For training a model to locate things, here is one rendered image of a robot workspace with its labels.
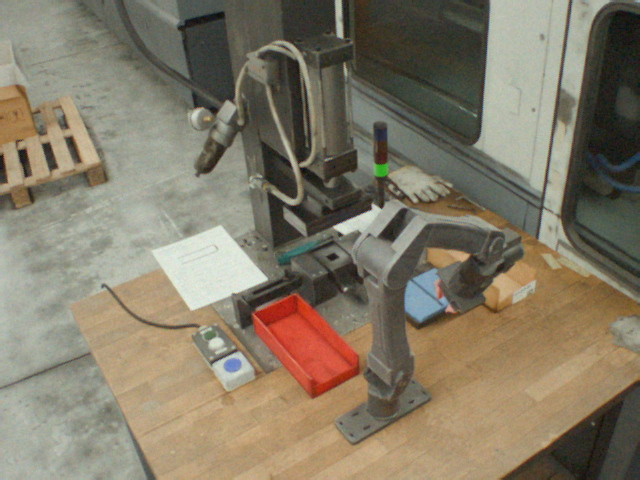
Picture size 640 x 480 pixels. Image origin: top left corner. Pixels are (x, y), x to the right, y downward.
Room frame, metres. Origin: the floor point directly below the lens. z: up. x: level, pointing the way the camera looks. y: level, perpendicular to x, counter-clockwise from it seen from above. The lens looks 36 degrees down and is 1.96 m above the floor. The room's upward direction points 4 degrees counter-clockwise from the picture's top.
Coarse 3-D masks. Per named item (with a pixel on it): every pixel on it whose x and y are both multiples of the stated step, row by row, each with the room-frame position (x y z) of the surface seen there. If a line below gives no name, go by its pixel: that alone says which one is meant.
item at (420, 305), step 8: (408, 288) 1.22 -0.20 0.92; (416, 288) 1.21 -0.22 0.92; (416, 296) 1.19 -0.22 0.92; (424, 296) 1.18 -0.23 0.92; (408, 304) 1.16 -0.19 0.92; (416, 304) 1.16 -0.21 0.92; (424, 304) 1.16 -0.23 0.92; (432, 304) 1.15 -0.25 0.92; (448, 304) 1.12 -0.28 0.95; (416, 312) 1.13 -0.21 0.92; (424, 312) 1.13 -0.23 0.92; (432, 312) 1.10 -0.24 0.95; (440, 312) 1.13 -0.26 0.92; (424, 320) 1.10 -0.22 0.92
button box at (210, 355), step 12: (108, 288) 1.33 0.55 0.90; (120, 300) 1.27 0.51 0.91; (132, 312) 1.22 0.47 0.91; (156, 324) 1.17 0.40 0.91; (168, 324) 1.17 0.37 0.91; (180, 324) 1.17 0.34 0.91; (192, 324) 1.16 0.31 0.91; (216, 324) 1.13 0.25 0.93; (192, 336) 1.10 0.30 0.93; (204, 348) 1.06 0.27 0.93; (228, 348) 1.05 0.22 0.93; (216, 360) 1.03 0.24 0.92
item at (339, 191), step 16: (288, 160) 1.44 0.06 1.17; (304, 176) 1.35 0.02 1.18; (320, 192) 1.27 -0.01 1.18; (336, 192) 1.26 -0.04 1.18; (352, 192) 1.25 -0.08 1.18; (288, 208) 1.27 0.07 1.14; (304, 208) 1.27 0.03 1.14; (320, 208) 1.25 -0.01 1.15; (336, 208) 1.24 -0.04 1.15; (352, 208) 1.27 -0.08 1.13; (368, 208) 1.29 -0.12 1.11; (304, 224) 1.21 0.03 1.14; (320, 224) 1.22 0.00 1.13; (336, 224) 1.24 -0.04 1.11
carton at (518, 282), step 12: (432, 252) 1.33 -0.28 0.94; (444, 252) 1.29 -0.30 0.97; (456, 252) 1.37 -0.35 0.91; (444, 264) 1.29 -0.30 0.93; (516, 264) 1.24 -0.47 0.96; (504, 276) 1.26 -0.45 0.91; (516, 276) 1.23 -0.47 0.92; (528, 276) 1.20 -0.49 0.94; (492, 288) 1.15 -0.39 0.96; (504, 288) 1.21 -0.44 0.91; (516, 288) 1.21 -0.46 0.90; (528, 288) 1.18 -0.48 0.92; (492, 300) 1.14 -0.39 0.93; (504, 300) 1.14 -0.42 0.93; (516, 300) 1.16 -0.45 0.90
